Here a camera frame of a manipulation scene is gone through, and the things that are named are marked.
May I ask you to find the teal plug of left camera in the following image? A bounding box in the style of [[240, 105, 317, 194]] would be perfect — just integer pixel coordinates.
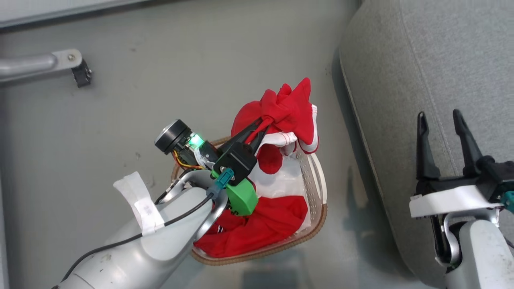
[[211, 168, 235, 198]]

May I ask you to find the teal plug of right camera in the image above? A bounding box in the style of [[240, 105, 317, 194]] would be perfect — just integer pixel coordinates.
[[501, 191, 514, 214]]

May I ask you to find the grey fabric sofa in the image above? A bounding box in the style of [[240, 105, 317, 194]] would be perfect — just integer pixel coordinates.
[[339, 0, 514, 288]]

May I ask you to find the white tape label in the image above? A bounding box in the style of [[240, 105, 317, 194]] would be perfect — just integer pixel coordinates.
[[113, 171, 165, 236]]

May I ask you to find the long grey partition foot tube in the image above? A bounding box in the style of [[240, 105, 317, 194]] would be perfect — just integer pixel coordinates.
[[0, 49, 83, 84]]

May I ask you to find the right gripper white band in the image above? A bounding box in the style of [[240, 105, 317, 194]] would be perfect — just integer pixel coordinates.
[[409, 109, 505, 219]]

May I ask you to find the white cloth in basket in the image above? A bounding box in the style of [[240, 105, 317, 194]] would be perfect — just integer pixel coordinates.
[[251, 154, 313, 232]]

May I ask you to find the black caster stopper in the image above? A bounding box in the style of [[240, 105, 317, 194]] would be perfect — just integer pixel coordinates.
[[71, 59, 92, 88]]

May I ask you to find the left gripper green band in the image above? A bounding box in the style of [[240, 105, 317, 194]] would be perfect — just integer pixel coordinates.
[[155, 118, 272, 216]]

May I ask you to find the thin black cable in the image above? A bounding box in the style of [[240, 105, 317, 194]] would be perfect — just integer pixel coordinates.
[[60, 194, 214, 282]]

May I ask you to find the red and white garment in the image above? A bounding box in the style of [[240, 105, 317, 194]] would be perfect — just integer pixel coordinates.
[[194, 77, 320, 258]]

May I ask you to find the white laundry basket brown rim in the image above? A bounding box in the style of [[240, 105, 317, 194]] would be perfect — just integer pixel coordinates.
[[171, 136, 328, 266]]

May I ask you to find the teal plug of camera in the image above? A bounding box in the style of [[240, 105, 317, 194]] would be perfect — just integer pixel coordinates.
[[211, 168, 235, 198], [501, 191, 514, 214]]

